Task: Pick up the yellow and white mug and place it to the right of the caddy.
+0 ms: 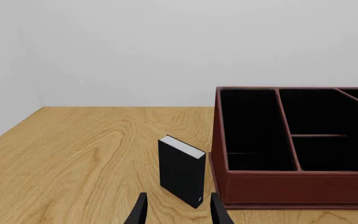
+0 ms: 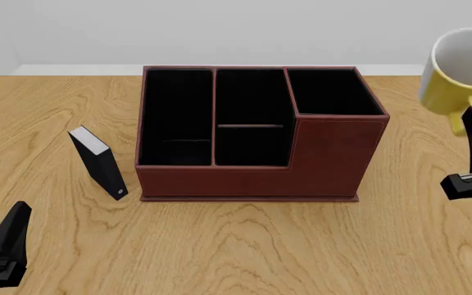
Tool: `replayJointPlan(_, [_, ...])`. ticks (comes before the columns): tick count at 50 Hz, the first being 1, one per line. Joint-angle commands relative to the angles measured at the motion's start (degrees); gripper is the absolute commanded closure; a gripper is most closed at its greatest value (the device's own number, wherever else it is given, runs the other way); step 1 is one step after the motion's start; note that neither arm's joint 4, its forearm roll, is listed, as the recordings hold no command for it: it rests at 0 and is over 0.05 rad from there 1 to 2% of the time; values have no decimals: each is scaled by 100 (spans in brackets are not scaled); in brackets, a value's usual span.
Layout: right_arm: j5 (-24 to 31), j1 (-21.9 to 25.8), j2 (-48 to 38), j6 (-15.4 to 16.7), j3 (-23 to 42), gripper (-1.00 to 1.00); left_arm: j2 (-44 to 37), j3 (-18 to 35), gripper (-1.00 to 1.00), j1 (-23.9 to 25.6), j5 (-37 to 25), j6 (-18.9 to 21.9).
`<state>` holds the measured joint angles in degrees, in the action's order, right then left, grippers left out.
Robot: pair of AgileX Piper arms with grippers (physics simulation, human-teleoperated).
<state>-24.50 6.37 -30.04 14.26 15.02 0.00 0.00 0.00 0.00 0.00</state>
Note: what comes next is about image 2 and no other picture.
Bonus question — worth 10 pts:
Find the black book with white pages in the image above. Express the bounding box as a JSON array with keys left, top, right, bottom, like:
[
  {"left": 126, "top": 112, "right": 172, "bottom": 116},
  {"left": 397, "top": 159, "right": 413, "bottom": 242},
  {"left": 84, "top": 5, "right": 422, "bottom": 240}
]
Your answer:
[{"left": 67, "top": 125, "right": 129, "bottom": 202}]

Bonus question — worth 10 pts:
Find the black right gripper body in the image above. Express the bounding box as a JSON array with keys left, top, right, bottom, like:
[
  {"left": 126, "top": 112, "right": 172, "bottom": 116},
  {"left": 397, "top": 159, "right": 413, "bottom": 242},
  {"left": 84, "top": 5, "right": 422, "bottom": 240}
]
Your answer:
[{"left": 440, "top": 170, "right": 472, "bottom": 202}]

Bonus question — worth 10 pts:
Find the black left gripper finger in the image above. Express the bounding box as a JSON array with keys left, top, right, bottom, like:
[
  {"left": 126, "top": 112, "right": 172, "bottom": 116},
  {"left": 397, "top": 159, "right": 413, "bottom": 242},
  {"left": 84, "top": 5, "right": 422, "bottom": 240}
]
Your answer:
[{"left": 0, "top": 201, "right": 33, "bottom": 262}]

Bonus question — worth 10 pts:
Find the yellow and white mug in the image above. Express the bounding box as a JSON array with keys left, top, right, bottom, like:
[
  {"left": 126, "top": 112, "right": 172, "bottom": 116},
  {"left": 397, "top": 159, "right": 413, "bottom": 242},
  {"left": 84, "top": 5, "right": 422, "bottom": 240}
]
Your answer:
[{"left": 418, "top": 27, "right": 472, "bottom": 138}]

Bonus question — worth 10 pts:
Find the red-brown desk caddy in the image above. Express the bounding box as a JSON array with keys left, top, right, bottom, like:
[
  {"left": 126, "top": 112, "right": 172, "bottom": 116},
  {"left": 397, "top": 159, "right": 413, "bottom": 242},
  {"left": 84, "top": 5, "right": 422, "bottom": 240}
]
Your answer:
[{"left": 134, "top": 65, "right": 391, "bottom": 203}]

